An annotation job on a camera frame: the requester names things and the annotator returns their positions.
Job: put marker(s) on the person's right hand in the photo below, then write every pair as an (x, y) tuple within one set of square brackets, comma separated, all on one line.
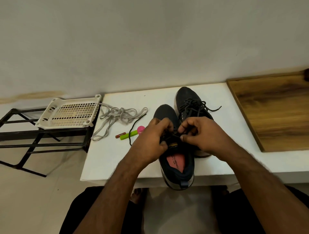
[(210, 137)]

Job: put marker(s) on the person's left hand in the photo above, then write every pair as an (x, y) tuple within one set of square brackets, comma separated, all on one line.
[(149, 144)]

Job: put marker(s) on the black shoelace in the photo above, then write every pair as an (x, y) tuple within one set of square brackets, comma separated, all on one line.
[(130, 137), (193, 106)]

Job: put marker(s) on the dark sneaker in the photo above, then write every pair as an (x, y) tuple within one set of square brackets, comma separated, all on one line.
[(186, 94), (179, 176)]

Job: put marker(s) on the grey shoelaces bundle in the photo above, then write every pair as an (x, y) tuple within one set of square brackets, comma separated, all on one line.
[(115, 114)]

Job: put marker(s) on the person's right forearm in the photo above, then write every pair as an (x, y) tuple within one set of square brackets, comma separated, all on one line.
[(270, 193)]

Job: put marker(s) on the person's left forearm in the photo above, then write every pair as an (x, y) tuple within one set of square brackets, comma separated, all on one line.
[(113, 197)]

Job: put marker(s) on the person's bare foot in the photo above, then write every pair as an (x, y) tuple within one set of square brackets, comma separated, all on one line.
[(137, 195)]

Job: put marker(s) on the pink capped white bottle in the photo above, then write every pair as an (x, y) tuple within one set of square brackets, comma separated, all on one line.
[(141, 129)]

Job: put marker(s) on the green marker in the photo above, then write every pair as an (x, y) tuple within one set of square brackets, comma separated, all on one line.
[(128, 135)]

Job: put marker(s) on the small red stick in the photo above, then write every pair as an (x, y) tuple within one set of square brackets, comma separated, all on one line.
[(119, 135)]

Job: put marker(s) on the wooden board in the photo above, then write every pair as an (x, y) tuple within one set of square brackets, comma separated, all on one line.
[(277, 108)]

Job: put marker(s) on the white perforated plastic tray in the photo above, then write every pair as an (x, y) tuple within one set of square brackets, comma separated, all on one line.
[(67, 112)]

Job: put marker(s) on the black metal rack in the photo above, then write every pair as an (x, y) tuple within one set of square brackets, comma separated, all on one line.
[(46, 132)]

